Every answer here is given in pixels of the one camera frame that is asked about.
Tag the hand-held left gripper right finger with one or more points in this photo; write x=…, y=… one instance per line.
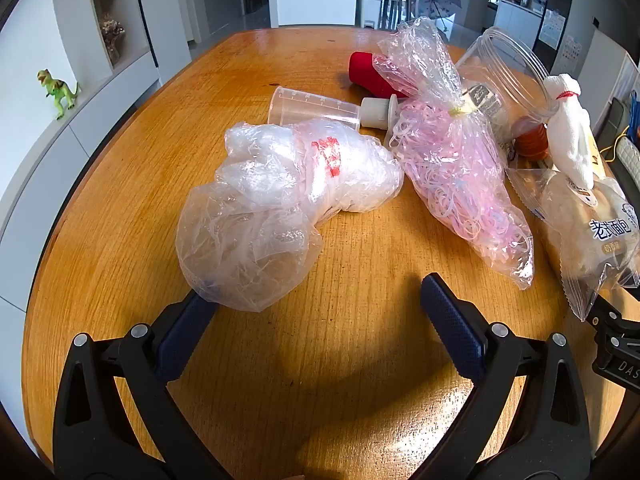
x=452, y=325

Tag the red cylindrical container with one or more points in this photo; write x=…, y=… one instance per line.
x=365, y=72

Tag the packaged bread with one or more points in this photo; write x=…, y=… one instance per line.
x=590, y=240

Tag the white keyboard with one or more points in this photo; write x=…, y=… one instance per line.
x=630, y=157

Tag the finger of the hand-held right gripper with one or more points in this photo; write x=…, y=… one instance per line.
x=612, y=317

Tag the orange round lid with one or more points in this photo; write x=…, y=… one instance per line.
x=532, y=141

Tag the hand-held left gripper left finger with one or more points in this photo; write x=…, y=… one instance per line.
x=184, y=332

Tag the clear measuring cup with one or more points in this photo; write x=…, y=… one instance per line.
x=310, y=107

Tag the pink rubber band bag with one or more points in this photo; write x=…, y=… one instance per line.
x=450, y=170

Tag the white plastic bottle cap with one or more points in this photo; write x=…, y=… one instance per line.
x=372, y=112

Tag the green dinosaur toy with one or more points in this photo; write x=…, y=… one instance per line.
x=52, y=87

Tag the dried flower bunch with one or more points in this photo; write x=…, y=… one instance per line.
x=112, y=35

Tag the large clear plastic jar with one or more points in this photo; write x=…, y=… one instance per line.
x=505, y=70

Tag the white low sideboard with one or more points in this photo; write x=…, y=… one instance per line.
x=60, y=160

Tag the clear plastic bag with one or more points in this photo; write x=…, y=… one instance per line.
x=260, y=220

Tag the wall calendar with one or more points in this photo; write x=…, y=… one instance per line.
x=552, y=29

